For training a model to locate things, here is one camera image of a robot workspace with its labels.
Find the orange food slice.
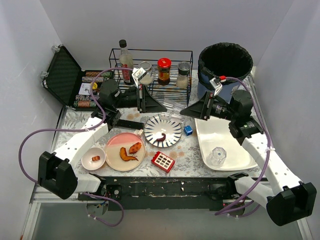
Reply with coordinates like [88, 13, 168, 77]
[119, 147, 138, 162]

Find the blue bin with black bag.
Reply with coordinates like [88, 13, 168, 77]
[197, 42, 253, 99]

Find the black rhinestone microphone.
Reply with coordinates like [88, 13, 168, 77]
[116, 119, 144, 130]

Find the blue striped white plate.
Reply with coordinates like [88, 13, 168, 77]
[143, 114, 182, 148]

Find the yellow dealer chip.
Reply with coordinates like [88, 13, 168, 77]
[92, 83, 98, 90]

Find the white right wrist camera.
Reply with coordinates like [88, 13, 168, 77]
[209, 76, 227, 96]

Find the red toy window block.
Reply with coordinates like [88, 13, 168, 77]
[151, 151, 175, 173]

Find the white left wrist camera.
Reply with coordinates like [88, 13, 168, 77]
[131, 67, 147, 87]

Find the black poker chip case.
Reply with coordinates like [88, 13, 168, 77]
[42, 45, 115, 111]

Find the red orange food piece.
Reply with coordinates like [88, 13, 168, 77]
[129, 142, 142, 154]

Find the round glass jar with powder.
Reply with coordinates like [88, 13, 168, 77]
[138, 61, 156, 85]

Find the blue yellow poker chip stack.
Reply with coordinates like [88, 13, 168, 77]
[75, 94, 93, 101]

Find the dark sauce glass bottle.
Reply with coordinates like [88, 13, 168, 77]
[119, 39, 134, 86]

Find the clear plastic cup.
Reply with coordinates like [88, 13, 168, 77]
[159, 98, 187, 123]
[206, 147, 227, 169]

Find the glass salt grinder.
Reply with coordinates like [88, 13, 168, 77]
[176, 61, 191, 89]

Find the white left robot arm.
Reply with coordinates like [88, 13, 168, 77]
[37, 79, 167, 200]

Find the red lid chili sauce jar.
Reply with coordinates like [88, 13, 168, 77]
[157, 57, 172, 86]

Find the purple poker chip stack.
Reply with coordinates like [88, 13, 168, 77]
[81, 76, 105, 83]

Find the small sausage piece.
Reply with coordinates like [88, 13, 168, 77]
[91, 155, 101, 162]

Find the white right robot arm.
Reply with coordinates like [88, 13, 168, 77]
[180, 90, 317, 226]

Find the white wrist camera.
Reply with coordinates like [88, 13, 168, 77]
[131, 67, 147, 87]
[209, 76, 227, 96]

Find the small white bowl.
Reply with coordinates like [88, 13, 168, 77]
[81, 147, 106, 171]

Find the white toy brick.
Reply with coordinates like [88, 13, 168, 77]
[137, 129, 144, 136]

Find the blue toy brick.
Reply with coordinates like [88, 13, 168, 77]
[183, 125, 193, 136]

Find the red tan poker chip stack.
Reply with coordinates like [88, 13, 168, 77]
[85, 71, 114, 78]

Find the white rectangular basin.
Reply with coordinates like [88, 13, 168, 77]
[195, 117, 257, 171]

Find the dark red chili pepper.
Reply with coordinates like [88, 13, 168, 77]
[156, 133, 166, 142]

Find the black wire rack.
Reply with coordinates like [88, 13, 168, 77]
[108, 48, 194, 109]

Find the pink white plate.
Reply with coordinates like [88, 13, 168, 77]
[104, 132, 146, 172]

